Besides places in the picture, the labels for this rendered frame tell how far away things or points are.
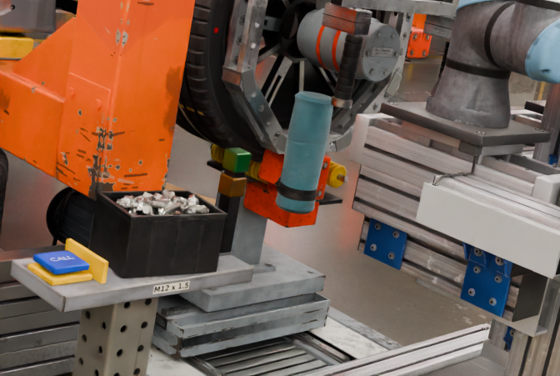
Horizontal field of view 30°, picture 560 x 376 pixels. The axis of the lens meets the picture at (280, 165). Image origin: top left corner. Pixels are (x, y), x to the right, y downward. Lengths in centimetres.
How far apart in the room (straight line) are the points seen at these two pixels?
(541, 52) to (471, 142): 19
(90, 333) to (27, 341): 23
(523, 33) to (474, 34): 12
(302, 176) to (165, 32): 49
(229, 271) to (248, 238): 66
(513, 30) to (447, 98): 18
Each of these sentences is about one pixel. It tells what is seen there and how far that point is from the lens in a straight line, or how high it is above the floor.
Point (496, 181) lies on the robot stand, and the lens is 180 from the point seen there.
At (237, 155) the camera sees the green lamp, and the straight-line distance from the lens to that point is 198.
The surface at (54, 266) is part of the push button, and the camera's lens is 180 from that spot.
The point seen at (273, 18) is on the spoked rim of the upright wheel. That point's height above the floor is 87.
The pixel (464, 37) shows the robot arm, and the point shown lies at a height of 96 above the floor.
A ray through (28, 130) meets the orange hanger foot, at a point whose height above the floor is 59.
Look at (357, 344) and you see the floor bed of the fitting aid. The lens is 273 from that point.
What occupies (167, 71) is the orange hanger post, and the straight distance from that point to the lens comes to 202.
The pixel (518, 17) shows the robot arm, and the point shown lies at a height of 102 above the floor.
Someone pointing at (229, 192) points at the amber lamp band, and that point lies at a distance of 200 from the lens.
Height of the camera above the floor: 112
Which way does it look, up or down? 14 degrees down
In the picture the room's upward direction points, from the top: 11 degrees clockwise
